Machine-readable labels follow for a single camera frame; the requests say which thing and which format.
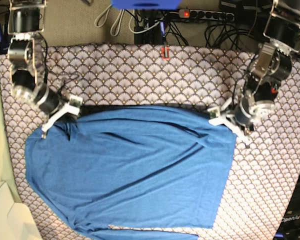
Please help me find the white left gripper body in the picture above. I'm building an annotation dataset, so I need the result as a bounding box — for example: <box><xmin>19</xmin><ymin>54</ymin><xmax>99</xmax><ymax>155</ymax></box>
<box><xmin>207</xmin><ymin>106</ymin><xmax>252</xmax><ymax>146</ymax></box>

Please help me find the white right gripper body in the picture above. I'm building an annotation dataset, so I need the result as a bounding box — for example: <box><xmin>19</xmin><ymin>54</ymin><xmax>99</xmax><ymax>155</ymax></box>
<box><xmin>41</xmin><ymin>94</ymin><xmax>83</xmax><ymax>139</ymax></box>

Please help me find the blue long-sleeve T-shirt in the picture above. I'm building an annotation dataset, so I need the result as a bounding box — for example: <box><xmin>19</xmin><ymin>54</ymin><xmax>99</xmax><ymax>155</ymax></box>
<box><xmin>24</xmin><ymin>105</ymin><xmax>236</xmax><ymax>240</ymax></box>

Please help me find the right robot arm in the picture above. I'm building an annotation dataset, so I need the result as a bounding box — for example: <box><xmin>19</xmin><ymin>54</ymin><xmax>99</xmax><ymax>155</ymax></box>
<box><xmin>7</xmin><ymin>0</ymin><xmax>83</xmax><ymax>138</ymax></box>

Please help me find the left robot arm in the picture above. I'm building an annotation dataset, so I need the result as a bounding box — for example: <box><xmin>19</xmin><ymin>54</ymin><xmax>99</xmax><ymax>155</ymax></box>
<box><xmin>207</xmin><ymin>0</ymin><xmax>300</xmax><ymax>145</ymax></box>

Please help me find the fan-patterned table cloth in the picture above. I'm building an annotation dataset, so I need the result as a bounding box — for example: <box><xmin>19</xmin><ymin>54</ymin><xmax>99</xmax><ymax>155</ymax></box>
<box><xmin>0</xmin><ymin>44</ymin><xmax>300</xmax><ymax>240</ymax></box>

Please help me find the red and grey table clamp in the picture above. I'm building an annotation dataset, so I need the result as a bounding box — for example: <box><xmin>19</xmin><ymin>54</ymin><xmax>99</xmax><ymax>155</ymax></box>
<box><xmin>160</xmin><ymin>45</ymin><xmax>170</xmax><ymax>60</ymax></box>

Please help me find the black OpenArm base box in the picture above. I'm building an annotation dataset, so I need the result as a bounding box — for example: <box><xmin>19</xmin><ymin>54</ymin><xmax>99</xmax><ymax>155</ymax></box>
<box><xmin>273</xmin><ymin>177</ymin><xmax>300</xmax><ymax>240</ymax></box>

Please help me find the grey looped cable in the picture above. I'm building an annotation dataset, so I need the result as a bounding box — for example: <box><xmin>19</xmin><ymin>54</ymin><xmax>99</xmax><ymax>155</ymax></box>
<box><xmin>94</xmin><ymin>6</ymin><xmax>126</xmax><ymax>37</ymax></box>

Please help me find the black power strip red switch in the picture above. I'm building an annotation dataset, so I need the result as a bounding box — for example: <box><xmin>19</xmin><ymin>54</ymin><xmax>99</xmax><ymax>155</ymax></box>
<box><xmin>177</xmin><ymin>9</ymin><xmax>235</xmax><ymax>22</ymax></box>

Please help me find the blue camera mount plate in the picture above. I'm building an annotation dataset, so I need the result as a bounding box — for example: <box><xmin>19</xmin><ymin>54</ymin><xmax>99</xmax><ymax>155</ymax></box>
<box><xmin>111</xmin><ymin>0</ymin><xmax>181</xmax><ymax>10</ymax></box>

